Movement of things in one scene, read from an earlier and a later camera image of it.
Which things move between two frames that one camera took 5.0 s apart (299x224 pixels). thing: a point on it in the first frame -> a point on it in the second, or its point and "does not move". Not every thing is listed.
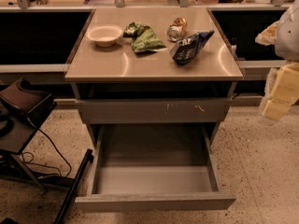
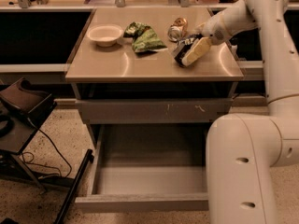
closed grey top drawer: x=157 y=110 does not move
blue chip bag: x=186 y=48 does not move
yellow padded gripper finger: x=285 y=92 -> x=196 y=49
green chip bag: x=144 y=39 does not move
